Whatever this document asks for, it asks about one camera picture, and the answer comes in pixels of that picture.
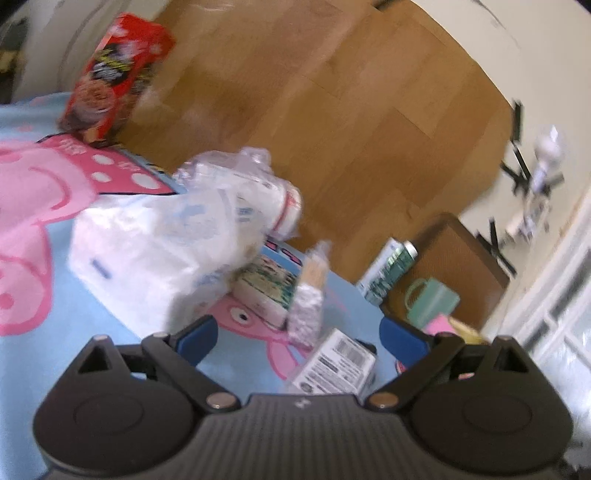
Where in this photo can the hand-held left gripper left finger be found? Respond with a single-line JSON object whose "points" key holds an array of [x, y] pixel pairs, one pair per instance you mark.
{"points": [[198, 336]]}

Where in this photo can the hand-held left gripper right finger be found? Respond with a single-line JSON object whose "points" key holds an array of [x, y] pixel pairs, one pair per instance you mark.
{"points": [[401, 342]]}

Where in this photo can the white plastic case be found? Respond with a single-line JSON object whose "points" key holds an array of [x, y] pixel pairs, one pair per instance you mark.
{"points": [[334, 367]]}

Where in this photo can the small green-printed tissue packet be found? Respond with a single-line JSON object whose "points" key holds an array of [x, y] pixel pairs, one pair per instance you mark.
{"points": [[268, 290]]}

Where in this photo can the clear cracker pack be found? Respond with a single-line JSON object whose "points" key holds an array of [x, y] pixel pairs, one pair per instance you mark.
{"points": [[307, 300]]}

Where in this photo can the teal plastic cup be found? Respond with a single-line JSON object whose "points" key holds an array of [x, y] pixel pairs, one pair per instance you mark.
{"points": [[434, 302]]}

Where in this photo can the green drink carton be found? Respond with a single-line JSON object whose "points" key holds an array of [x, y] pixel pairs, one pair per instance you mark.
{"points": [[388, 270]]}

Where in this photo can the large white tissue pack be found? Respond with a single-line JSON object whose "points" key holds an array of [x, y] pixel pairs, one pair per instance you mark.
{"points": [[147, 249]]}

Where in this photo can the cartoon pig printed blanket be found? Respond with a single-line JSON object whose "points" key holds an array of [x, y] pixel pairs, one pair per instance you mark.
{"points": [[46, 350]]}

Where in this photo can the frosted glass window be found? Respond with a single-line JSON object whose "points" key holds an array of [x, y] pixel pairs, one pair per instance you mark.
{"points": [[554, 323]]}

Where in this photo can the plastic bag of cotton pads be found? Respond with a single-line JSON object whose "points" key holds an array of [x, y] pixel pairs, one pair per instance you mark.
{"points": [[240, 184]]}

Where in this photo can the black stand with white device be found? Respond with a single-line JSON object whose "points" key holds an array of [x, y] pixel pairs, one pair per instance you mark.
{"points": [[512, 175]]}

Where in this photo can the red snack box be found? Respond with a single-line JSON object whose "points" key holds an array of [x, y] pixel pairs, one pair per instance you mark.
{"points": [[111, 78]]}

